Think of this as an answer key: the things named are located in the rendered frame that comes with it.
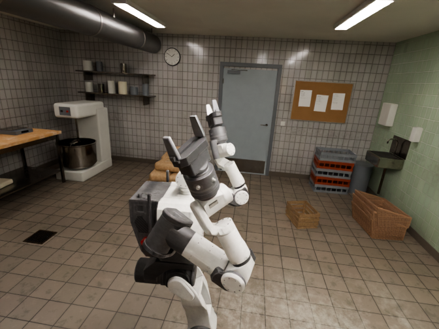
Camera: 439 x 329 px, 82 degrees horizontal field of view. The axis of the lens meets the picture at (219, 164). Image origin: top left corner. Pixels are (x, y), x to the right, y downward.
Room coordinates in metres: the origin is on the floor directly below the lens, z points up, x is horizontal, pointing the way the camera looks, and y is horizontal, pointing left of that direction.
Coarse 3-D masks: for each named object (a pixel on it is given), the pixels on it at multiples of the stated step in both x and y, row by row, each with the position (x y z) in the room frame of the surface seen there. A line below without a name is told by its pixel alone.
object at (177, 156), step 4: (164, 136) 0.58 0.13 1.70; (168, 136) 0.57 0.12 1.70; (164, 140) 0.57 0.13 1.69; (168, 140) 0.57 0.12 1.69; (168, 144) 0.57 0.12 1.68; (172, 144) 0.57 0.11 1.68; (168, 148) 0.58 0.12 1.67; (172, 148) 0.57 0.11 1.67; (168, 152) 0.58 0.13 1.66; (172, 152) 0.57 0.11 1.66; (176, 152) 0.57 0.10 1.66; (172, 156) 0.58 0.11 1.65; (176, 156) 0.57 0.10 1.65; (172, 160) 0.58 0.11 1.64; (176, 160) 0.58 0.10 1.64
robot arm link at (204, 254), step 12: (192, 240) 0.71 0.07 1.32; (204, 240) 0.72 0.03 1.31; (192, 252) 0.68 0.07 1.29; (204, 252) 0.69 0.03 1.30; (216, 252) 0.70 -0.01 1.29; (204, 264) 0.67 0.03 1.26; (216, 264) 0.66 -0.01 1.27; (216, 276) 0.65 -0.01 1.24; (228, 276) 0.62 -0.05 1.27; (240, 276) 0.62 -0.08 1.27; (228, 288) 0.62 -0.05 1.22; (240, 288) 0.61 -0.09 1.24
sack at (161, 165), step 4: (160, 160) 4.20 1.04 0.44; (164, 160) 4.20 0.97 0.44; (156, 164) 4.04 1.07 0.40; (160, 164) 4.03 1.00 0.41; (164, 164) 4.01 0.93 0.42; (168, 164) 4.00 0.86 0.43; (172, 164) 3.99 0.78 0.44; (156, 168) 4.04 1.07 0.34; (160, 168) 4.02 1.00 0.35; (164, 168) 4.00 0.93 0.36; (168, 168) 3.98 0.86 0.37; (172, 168) 3.96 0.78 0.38; (176, 168) 3.94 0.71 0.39; (176, 172) 3.97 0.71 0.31
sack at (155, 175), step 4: (152, 172) 3.94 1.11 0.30; (156, 172) 3.95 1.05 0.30; (160, 172) 3.96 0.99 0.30; (164, 172) 3.97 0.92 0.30; (172, 172) 4.11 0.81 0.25; (152, 176) 3.88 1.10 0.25; (156, 176) 3.88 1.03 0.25; (160, 176) 3.88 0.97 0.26; (164, 176) 3.88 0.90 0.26; (152, 180) 3.89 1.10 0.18; (156, 180) 3.88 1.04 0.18; (160, 180) 3.88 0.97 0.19; (164, 180) 3.88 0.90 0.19
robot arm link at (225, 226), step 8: (192, 208) 0.65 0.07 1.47; (200, 208) 0.63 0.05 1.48; (200, 216) 0.63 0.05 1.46; (200, 224) 0.66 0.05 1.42; (208, 224) 0.63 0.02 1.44; (216, 224) 0.69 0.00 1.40; (224, 224) 0.67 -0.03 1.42; (232, 224) 0.66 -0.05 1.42; (208, 232) 0.63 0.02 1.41; (216, 232) 0.63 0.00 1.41; (224, 232) 0.64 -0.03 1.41
